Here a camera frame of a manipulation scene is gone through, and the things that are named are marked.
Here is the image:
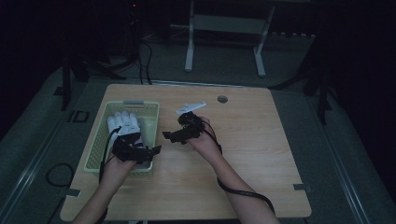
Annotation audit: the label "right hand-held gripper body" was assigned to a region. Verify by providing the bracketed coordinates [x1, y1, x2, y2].
[175, 101, 207, 146]

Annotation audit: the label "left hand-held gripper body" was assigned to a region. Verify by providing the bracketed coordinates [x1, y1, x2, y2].
[111, 135, 154, 165]

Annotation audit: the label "lavender glove with white fingers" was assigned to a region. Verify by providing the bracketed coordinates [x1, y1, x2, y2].
[106, 110, 144, 147]

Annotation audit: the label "pale green plastic basket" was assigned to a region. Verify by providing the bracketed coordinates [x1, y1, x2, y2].
[82, 100, 161, 177]

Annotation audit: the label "person's left hand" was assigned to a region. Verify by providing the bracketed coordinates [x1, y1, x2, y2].
[100, 153, 138, 185]

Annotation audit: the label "person's right hand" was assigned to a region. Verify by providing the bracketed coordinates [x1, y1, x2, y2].
[186, 116, 224, 161]

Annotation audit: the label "grey tape strip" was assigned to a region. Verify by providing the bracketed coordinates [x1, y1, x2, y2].
[65, 188, 83, 199]
[292, 183, 312, 192]

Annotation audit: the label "black metal stand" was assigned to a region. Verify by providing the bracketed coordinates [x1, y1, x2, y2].
[60, 46, 127, 112]
[269, 31, 335, 126]

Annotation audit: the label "dark device with red light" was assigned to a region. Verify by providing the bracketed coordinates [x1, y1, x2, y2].
[125, 0, 143, 59]

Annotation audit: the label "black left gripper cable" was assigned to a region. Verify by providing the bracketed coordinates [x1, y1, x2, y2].
[98, 125, 123, 185]

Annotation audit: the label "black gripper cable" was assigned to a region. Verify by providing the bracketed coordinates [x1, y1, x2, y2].
[201, 119, 276, 217]
[98, 125, 123, 185]

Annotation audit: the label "black rectangular floor frame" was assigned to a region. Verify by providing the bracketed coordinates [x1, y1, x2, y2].
[67, 109, 91, 123]

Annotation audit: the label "black hanging cables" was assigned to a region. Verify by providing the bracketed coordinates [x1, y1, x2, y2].
[135, 38, 154, 86]

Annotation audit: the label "black floor cable loop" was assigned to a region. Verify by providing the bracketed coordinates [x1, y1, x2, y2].
[45, 162, 76, 189]

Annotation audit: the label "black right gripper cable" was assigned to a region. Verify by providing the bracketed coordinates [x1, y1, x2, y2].
[201, 119, 276, 217]

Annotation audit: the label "white metal desk frame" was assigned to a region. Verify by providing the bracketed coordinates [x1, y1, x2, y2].
[170, 0, 277, 78]

